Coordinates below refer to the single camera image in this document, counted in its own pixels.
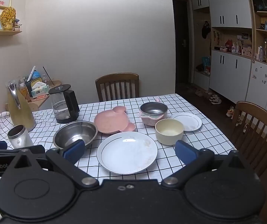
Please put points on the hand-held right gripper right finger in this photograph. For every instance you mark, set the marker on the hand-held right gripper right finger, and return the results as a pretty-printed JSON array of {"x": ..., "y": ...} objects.
[{"x": 186, "y": 151}]

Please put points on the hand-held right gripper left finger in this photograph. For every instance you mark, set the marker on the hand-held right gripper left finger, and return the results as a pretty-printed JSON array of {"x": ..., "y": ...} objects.
[{"x": 74, "y": 149}]

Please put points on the stainless steel bowl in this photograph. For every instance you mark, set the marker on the stainless steel bowl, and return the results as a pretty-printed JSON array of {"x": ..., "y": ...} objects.
[{"x": 75, "y": 133}]

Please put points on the cream bowl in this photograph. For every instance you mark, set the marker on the cream bowl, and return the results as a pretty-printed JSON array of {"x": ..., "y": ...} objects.
[{"x": 168, "y": 136}]

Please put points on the small white plate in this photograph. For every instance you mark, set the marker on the small white plate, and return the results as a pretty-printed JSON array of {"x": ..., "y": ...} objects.
[{"x": 187, "y": 121}]

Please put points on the pink bear-shaped plate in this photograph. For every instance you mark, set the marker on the pink bear-shaped plate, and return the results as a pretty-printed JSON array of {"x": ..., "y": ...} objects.
[{"x": 110, "y": 121}]

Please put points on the large white plate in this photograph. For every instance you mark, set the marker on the large white plate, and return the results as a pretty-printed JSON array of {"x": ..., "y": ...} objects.
[{"x": 126, "y": 151}]

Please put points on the yellow thermos carafe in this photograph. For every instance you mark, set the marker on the yellow thermos carafe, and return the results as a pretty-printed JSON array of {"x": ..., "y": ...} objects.
[{"x": 21, "y": 116}]

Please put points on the checkered tablecloth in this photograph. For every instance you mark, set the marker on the checkered tablecloth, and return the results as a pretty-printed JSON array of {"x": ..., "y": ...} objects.
[{"x": 194, "y": 107}]

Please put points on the glass electric kettle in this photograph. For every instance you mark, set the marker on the glass electric kettle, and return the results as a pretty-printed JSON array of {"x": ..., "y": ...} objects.
[{"x": 65, "y": 102}]

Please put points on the small colourful shoes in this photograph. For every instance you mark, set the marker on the small colourful shoes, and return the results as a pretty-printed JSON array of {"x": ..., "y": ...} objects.
[{"x": 229, "y": 112}]

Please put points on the pair of sneakers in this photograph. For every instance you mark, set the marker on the pair of sneakers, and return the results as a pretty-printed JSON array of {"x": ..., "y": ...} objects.
[{"x": 215, "y": 99}]

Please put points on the green tissue box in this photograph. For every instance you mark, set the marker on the green tissue box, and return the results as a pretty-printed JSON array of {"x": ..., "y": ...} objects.
[{"x": 40, "y": 89}]

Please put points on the wooden chair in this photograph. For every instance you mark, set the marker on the wooden chair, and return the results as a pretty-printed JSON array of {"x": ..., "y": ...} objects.
[
  {"x": 259, "y": 112},
  {"x": 117, "y": 76}
]

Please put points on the white lower cabinet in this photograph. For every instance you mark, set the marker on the white lower cabinet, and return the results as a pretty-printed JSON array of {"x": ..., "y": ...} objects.
[{"x": 229, "y": 74}]

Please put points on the white cabinet with stickers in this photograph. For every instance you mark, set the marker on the white cabinet with stickers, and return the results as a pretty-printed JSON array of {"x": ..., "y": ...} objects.
[{"x": 262, "y": 84}]

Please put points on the dark door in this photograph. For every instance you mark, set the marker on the dark door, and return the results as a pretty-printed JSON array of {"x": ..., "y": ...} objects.
[{"x": 181, "y": 39}]

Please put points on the black hanging bag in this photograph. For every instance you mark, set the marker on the black hanging bag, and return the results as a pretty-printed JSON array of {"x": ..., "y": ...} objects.
[{"x": 206, "y": 29}]

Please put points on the golden ornament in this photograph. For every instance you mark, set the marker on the golden ornament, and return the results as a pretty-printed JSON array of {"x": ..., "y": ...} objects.
[{"x": 7, "y": 18}]

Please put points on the white upper cabinet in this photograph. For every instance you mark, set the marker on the white upper cabinet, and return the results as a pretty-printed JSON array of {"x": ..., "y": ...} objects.
[{"x": 229, "y": 2}]

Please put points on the wooden wall shelf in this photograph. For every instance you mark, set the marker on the wooden wall shelf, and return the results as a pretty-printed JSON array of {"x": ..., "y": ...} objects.
[{"x": 2, "y": 33}]

